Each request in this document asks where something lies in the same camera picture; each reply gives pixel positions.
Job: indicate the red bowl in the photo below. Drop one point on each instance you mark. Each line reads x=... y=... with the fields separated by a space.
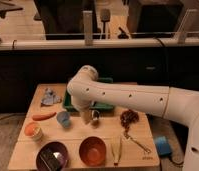
x=92 y=151

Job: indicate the small metal cup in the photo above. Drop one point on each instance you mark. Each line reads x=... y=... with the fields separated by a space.
x=95 y=117

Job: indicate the purple bowl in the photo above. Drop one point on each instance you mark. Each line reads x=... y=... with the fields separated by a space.
x=60 y=152

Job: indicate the wooden board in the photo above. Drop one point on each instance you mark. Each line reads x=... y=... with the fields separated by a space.
x=132 y=156

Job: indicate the orange and white cup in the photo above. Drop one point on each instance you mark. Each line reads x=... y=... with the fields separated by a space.
x=33 y=131

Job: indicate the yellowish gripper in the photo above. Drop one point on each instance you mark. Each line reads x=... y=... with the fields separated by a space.
x=86 y=115

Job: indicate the blue grey towel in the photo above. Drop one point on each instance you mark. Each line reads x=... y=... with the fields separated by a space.
x=50 y=98

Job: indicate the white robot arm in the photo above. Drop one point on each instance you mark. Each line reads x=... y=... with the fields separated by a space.
x=175 y=104

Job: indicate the orange carrot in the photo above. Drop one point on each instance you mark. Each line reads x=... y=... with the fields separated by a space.
x=41 y=117

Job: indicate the blue object on floor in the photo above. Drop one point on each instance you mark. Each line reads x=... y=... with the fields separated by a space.
x=162 y=146

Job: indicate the black box in bowl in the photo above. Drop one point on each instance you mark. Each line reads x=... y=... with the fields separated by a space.
x=48 y=162

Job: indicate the metal fork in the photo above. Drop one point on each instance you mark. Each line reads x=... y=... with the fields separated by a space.
x=145 y=148

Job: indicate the light blue cup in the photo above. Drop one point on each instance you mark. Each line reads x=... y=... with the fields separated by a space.
x=63 y=118

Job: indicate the green plastic tray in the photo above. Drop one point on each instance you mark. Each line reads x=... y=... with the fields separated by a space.
x=102 y=107

